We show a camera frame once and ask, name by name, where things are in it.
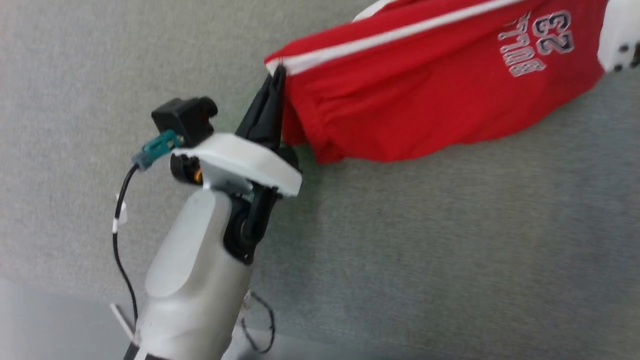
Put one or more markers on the grey fabric table cover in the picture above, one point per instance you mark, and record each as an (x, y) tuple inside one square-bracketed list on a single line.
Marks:
[(450, 250)]

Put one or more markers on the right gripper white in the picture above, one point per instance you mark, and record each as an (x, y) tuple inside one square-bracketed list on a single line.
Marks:
[(620, 30)]

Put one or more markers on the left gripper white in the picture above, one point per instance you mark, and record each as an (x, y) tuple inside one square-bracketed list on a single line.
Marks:
[(245, 160)]

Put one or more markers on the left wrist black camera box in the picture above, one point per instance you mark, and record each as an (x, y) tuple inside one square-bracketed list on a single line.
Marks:
[(185, 117)]

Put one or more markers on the red basketball shorts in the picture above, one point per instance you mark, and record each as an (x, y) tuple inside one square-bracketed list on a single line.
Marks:
[(425, 100)]

